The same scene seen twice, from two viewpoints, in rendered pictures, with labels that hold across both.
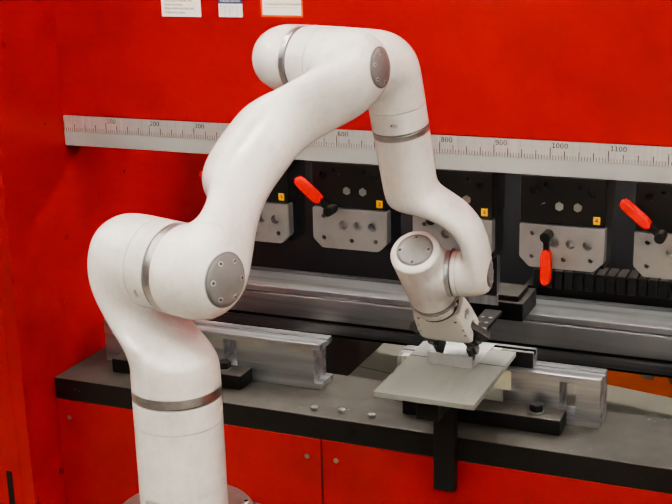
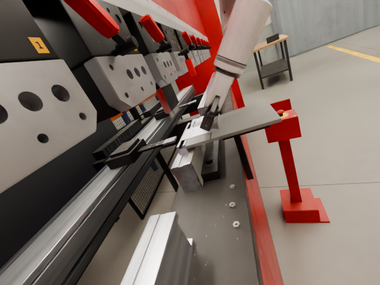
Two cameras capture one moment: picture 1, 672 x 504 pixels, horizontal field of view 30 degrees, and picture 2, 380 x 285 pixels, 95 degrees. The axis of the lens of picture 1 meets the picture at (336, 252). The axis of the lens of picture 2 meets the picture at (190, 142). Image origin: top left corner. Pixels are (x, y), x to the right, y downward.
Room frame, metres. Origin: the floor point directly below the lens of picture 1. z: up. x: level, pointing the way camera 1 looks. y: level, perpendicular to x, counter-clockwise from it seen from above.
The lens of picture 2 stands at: (2.24, 0.31, 1.20)
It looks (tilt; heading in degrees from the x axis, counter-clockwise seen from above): 22 degrees down; 267
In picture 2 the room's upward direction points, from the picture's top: 25 degrees counter-clockwise
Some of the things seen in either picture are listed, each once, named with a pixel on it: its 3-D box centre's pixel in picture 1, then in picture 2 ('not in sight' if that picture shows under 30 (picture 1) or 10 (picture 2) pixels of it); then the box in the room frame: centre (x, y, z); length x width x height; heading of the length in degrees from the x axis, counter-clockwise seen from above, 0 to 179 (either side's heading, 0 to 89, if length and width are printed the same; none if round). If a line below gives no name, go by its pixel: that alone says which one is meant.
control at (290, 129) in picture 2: not in sight; (278, 117); (1.68, -0.54, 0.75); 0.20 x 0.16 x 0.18; 59
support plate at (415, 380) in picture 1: (447, 373); (228, 122); (2.08, -0.19, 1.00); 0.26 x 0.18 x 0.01; 157
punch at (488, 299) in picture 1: (472, 278); (169, 99); (2.21, -0.25, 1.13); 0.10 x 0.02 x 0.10; 67
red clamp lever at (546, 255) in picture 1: (546, 257); (187, 63); (2.09, -0.37, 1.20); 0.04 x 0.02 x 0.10; 157
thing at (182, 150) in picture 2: (482, 351); (188, 135); (2.20, -0.27, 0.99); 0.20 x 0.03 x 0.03; 67
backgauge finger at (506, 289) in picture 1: (490, 310); (143, 146); (2.37, -0.31, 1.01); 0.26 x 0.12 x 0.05; 157
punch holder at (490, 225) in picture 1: (458, 209); (147, 57); (2.22, -0.23, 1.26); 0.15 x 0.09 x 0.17; 67
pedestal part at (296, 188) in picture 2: not in sight; (289, 168); (1.68, -0.54, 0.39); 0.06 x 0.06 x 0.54; 59
